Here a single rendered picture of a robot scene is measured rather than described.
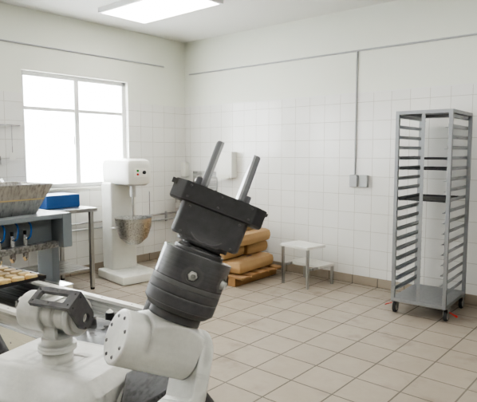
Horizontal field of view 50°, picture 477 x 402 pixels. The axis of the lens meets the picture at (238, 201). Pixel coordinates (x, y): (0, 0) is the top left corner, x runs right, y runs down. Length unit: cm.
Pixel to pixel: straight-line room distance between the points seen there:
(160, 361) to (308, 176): 557
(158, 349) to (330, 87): 552
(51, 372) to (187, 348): 34
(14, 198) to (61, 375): 159
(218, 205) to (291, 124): 567
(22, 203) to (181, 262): 190
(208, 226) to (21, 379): 46
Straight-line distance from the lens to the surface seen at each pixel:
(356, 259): 592
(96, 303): 211
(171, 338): 62
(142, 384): 85
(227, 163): 674
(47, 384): 91
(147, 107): 704
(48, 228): 257
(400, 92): 564
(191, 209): 61
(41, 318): 93
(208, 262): 60
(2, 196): 239
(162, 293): 61
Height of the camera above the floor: 146
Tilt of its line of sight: 5 degrees down
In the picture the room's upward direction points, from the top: straight up
